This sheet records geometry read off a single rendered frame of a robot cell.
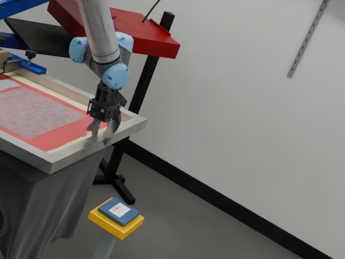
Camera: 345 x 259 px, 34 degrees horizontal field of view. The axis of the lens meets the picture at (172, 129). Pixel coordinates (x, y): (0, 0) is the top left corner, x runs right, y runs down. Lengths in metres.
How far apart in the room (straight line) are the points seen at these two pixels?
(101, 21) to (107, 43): 0.07
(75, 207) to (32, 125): 0.45
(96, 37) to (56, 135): 0.49
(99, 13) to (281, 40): 2.31
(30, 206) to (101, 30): 0.67
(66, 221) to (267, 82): 1.89
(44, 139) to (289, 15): 2.16
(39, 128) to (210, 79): 2.09
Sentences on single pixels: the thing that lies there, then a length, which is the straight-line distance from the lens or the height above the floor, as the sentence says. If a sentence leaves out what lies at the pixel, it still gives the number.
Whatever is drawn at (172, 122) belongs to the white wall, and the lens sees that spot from 3.99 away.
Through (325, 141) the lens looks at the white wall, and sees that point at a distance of 3.69.
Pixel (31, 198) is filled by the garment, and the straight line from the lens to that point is 1.83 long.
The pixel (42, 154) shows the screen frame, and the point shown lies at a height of 1.09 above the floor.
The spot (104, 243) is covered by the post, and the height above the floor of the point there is 0.85.
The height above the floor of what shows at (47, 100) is 1.03.
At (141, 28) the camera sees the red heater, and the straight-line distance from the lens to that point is 3.22.
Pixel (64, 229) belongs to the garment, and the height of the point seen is 0.57.
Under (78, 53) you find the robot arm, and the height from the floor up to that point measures 1.38.
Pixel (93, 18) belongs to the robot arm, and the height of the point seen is 1.53.
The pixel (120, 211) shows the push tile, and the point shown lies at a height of 0.97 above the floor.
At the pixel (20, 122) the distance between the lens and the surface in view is 1.92.
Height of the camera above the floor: 1.91
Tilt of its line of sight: 23 degrees down
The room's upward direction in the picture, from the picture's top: 22 degrees clockwise
